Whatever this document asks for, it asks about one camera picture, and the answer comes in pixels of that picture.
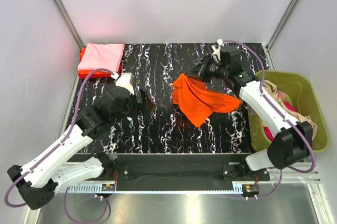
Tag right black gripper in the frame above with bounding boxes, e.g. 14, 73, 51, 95
184, 54, 228, 84

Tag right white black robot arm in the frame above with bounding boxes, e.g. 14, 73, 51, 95
185, 55, 314, 180

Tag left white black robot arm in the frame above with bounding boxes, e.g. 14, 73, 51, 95
7, 87, 153, 210

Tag black marble pattern mat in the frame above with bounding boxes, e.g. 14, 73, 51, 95
81, 43, 253, 154

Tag folded pink t shirt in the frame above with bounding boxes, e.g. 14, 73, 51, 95
77, 43, 125, 72

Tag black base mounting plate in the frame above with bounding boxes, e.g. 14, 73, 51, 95
83, 154, 270, 194

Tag beige garment in basket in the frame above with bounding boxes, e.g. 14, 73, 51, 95
263, 79, 318, 139

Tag pink garment in basket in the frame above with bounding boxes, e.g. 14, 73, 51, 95
278, 90, 292, 103

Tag magenta garment in basket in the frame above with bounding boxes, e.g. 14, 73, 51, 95
263, 101, 297, 141

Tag olive green plastic basket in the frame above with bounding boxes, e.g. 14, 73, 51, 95
247, 70, 329, 153

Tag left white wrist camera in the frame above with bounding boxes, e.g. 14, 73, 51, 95
115, 73, 135, 95

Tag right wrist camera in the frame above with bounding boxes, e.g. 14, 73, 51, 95
211, 39, 243, 74

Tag white slotted cable duct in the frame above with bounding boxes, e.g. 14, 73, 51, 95
59, 183, 116, 194

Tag right aluminium frame post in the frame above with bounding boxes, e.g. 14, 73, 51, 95
265, 0, 316, 50

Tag aluminium frame post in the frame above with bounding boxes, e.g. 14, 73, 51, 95
265, 0, 316, 50
52, 0, 84, 48

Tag left aluminium frame post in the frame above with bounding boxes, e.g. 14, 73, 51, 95
52, 0, 84, 48

